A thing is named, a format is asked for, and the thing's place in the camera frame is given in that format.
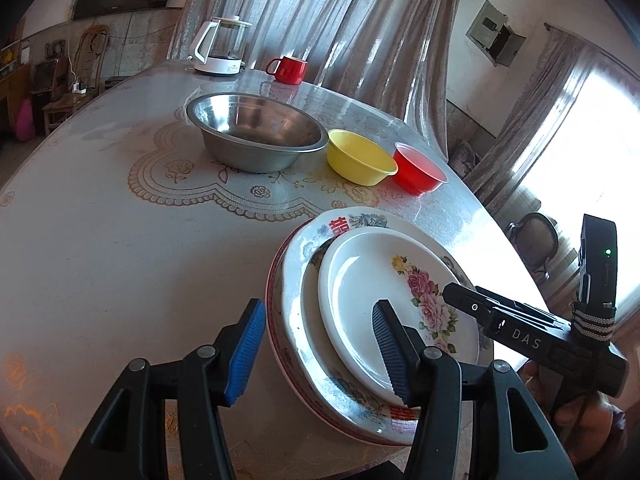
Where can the person's right hand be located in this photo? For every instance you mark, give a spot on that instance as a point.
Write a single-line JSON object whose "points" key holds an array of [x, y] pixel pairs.
{"points": [[600, 425]]}

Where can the pink bag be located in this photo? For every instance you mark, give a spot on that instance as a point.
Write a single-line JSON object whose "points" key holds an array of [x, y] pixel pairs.
{"points": [[24, 120]]}

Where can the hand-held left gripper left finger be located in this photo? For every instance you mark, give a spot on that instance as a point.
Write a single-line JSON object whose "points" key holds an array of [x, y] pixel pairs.
{"points": [[245, 355]]}

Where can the narrow sheer beige curtain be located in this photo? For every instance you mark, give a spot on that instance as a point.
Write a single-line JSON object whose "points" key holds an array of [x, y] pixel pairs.
{"points": [[540, 125]]}

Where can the small white rose plate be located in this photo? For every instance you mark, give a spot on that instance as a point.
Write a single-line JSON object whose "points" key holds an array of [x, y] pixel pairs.
{"points": [[360, 280]]}

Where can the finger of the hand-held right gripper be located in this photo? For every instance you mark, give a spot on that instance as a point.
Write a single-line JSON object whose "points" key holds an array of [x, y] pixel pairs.
{"points": [[525, 306], [470, 306]]}

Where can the curtain rod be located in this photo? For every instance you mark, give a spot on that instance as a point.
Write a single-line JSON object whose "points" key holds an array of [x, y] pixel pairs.
{"points": [[555, 29]]}

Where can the white glass kettle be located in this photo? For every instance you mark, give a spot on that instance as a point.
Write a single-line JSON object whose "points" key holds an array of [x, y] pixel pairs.
{"points": [[222, 47]]}

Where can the red plastic bowl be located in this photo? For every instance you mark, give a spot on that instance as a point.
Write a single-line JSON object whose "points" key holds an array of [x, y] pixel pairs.
{"points": [[417, 172]]}

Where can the dark round-backed chair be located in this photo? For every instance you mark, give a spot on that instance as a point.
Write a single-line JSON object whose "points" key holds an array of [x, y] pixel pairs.
{"points": [[537, 240]]}

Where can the wall electrical panel box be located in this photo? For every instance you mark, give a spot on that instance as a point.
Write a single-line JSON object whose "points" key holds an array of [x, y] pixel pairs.
{"points": [[487, 30]]}

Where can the stainless steel bowl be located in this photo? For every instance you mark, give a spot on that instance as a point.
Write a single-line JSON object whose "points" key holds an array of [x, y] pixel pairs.
{"points": [[255, 130]]}

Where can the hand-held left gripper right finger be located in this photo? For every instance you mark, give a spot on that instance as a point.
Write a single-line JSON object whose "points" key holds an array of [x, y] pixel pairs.
{"points": [[392, 355]]}

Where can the wooden chair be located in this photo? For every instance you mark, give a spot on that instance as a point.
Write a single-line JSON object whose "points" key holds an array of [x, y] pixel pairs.
{"points": [[85, 60]]}

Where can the white power strip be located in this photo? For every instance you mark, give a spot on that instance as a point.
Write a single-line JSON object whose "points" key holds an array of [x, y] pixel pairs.
{"points": [[78, 87]]}

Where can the wide sheer beige curtain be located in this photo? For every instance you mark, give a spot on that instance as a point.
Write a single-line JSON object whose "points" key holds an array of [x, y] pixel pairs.
{"points": [[325, 25]]}

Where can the red mug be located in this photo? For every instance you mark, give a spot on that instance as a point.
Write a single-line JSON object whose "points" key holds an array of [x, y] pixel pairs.
{"points": [[290, 70]]}

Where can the large purple-rimmed floral plate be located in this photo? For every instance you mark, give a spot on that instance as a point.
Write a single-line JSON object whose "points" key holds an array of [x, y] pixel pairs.
{"points": [[272, 285]]}

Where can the yellow plastic bowl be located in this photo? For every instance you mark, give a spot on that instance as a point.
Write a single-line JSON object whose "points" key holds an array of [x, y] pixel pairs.
{"points": [[360, 157]]}

